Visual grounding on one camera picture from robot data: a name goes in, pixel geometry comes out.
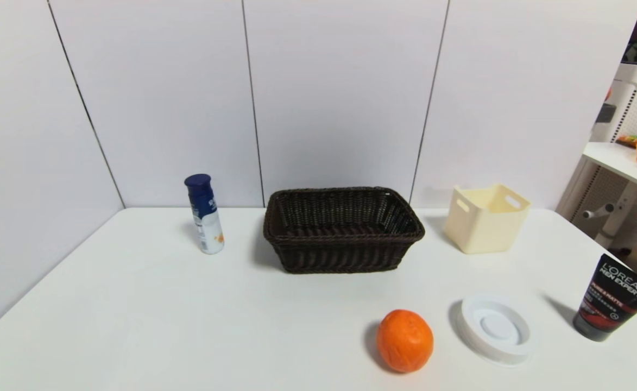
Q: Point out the dark brown wicker basket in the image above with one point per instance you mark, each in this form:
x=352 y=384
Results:
x=342 y=231

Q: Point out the white bottle with blue cap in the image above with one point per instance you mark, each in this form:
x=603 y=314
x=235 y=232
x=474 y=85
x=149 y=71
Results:
x=205 y=217

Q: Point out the black L'Oreal face wash tube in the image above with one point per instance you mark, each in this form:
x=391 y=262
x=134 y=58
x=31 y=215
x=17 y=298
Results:
x=610 y=300

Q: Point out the white round plastic lid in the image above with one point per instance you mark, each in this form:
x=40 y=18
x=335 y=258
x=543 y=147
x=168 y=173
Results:
x=495 y=329

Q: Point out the white pegboard rack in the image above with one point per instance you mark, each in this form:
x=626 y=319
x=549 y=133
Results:
x=619 y=130

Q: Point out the cream plastic storage bin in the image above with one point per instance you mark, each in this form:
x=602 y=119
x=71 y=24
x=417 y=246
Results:
x=484 y=221

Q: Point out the orange fruit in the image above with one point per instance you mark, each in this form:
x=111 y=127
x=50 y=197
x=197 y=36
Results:
x=404 y=341

